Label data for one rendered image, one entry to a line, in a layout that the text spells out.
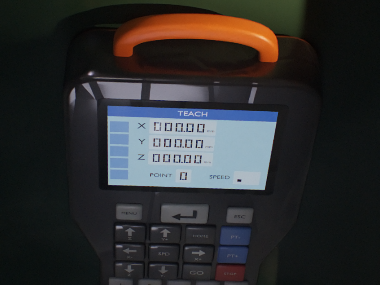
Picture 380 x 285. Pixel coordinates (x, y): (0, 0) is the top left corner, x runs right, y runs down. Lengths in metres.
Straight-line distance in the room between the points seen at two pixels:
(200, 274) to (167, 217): 0.04
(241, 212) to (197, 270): 0.04
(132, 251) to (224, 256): 0.04
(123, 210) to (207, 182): 0.04
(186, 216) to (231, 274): 0.04
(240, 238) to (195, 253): 0.02
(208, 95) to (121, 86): 0.03
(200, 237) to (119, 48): 0.10
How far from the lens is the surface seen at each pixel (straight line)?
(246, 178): 0.38
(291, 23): 0.36
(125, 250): 0.42
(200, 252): 0.42
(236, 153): 0.37
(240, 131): 0.36
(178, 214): 0.40
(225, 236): 0.41
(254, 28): 0.34
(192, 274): 0.43
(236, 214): 0.40
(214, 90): 0.35
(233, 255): 0.42
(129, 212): 0.40
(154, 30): 0.34
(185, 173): 0.38
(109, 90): 0.35
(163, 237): 0.41
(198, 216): 0.40
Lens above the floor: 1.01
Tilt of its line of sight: 41 degrees down
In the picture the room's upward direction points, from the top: 180 degrees clockwise
